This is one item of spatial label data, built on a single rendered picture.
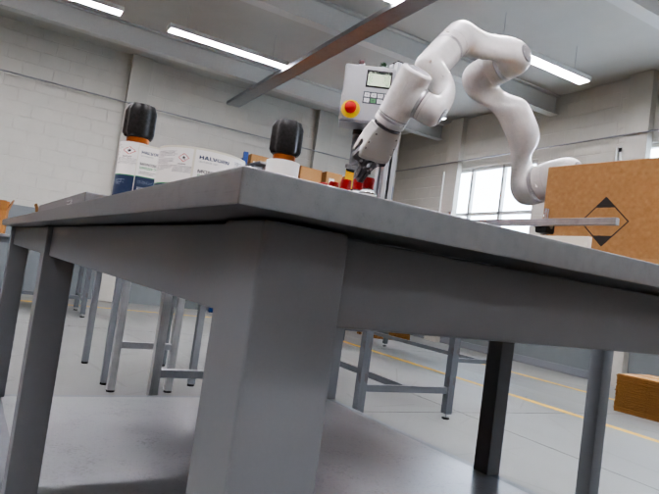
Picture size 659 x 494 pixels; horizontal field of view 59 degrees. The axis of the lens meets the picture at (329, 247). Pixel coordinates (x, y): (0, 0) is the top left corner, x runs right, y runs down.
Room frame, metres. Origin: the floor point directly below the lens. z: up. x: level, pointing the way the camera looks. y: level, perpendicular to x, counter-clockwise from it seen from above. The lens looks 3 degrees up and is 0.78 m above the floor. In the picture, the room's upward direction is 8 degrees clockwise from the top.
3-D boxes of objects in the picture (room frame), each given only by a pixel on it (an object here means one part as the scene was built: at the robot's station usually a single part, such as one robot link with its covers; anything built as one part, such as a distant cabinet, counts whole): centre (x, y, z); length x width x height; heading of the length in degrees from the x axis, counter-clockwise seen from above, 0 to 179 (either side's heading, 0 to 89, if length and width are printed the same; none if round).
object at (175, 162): (1.36, 0.33, 0.95); 0.20 x 0.20 x 0.14
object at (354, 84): (1.87, -0.06, 1.38); 0.17 x 0.10 x 0.19; 87
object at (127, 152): (1.56, 0.56, 1.04); 0.09 x 0.09 x 0.29
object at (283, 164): (1.52, 0.15, 1.03); 0.09 x 0.09 x 0.30
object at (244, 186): (1.57, -0.03, 0.82); 2.10 x 1.50 x 0.02; 32
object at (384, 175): (1.85, -0.14, 1.16); 0.04 x 0.04 x 0.67; 32
